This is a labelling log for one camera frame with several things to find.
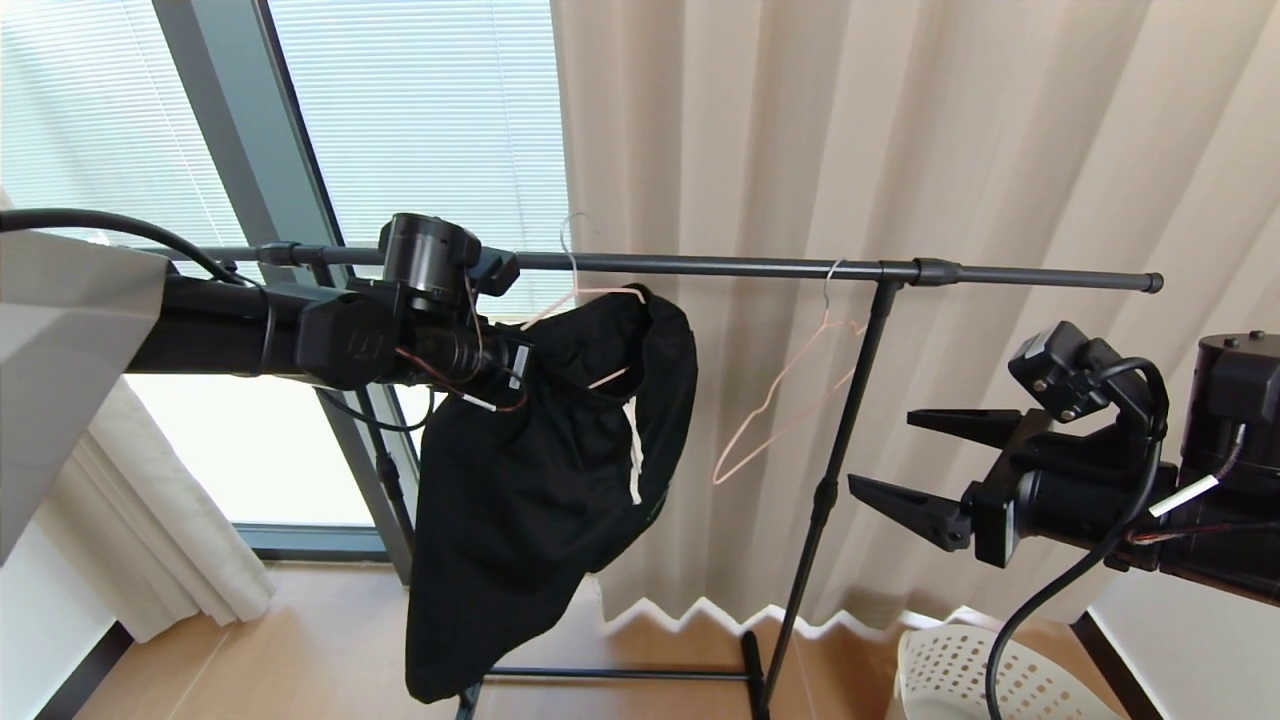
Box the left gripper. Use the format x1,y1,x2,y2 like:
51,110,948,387
398,322,533,409

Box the black shorts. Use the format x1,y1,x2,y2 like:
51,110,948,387
405,285,699,704

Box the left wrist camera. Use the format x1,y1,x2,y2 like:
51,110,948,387
465,247,521,298

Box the black cable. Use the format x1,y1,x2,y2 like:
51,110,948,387
0,208,243,288
315,385,438,434
985,358,1173,720

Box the window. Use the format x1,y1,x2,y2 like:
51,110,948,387
0,0,571,586

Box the black clothes rack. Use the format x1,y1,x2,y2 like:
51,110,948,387
150,240,1166,720

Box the white laundry basket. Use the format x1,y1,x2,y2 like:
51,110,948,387
895,622,1126,720

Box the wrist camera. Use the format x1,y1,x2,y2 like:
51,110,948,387
465,247,521,298
1007,320,1169,441

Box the white curtain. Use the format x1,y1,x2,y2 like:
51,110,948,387
40,375,276,644

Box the pink clothes hanger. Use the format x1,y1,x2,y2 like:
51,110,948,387
712,258,871,488
518,212,651,393

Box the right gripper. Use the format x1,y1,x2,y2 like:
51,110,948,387
848,407,1181,571

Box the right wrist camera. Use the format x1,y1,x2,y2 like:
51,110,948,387
1007,320,1169,441

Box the beige curtain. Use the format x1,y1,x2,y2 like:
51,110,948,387
550,0,1280,641

